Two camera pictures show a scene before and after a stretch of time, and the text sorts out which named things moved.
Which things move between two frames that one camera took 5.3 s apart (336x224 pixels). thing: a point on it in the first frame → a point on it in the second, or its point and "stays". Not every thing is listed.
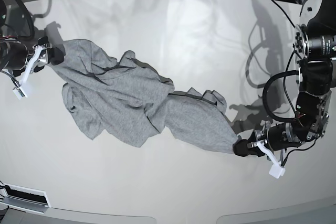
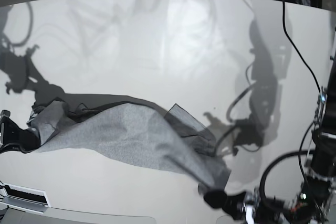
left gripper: [43, 59] → [10, 133]
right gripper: [240, 147] → [232, 204]
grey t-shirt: [125, 100] → [131, 129]
